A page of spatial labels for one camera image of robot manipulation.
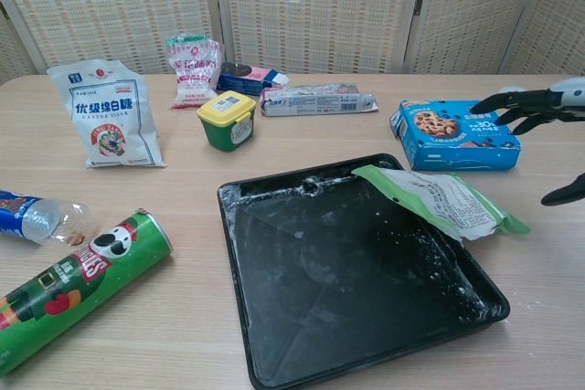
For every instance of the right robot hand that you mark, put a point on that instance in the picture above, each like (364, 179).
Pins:
(525, 98)

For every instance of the green white corn starch bag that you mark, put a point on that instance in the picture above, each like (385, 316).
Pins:
(448, 203)

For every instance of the black rectangular baking tray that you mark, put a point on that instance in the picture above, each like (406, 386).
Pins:
(329, 289)

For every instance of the pink white clear snack bag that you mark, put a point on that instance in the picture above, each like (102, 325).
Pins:
(194, 75)

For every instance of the white caster sugar bag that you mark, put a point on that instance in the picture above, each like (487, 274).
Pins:
(109, 116)

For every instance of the blue chocolate chip cookie box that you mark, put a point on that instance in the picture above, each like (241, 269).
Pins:
(439, 143)

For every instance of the long grey wrap box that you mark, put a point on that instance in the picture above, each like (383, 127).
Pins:
(315, 100)

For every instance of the woven bamboo folding screen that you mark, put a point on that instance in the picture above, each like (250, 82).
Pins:
(297, 6)

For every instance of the dark blue pink carton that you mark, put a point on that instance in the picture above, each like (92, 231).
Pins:
(247, 79)

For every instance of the green tub with yellow lid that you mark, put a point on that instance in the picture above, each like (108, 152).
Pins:
(226, 127)

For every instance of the green Pringles can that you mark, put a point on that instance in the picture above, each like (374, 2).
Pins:
(82, 289)

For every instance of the clear bottle with blue label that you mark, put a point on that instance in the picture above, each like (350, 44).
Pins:
(36, 218)

